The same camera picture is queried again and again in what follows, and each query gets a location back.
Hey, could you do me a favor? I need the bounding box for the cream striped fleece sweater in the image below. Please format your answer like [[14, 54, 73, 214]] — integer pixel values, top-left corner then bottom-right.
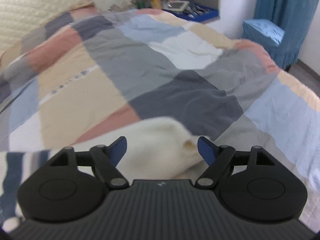
[[1, 117, 202, 232]]

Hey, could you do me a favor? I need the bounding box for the cream quilted headboard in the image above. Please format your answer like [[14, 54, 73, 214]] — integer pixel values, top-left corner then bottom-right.
[[1, 0, 131, 54]]

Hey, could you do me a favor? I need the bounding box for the blue covered chair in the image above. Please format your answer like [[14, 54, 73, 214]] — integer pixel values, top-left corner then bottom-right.
[[242, 19, 306, 69]]

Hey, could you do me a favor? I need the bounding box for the blue tray with clutter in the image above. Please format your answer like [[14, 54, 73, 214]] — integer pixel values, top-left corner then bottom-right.
[[164, 3, 220, 23]]

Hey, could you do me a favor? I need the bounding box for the patchwork quilt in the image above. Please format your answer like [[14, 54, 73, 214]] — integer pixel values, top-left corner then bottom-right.
[[1, 6, 319, 231]]

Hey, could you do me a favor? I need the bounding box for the white picture frame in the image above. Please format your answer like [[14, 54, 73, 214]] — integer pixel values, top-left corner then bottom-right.
[[166, 0, 190, 12]]

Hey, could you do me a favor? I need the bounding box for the blue curtain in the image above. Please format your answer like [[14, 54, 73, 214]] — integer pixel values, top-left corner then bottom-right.
[[253, 0, 320, 30]]

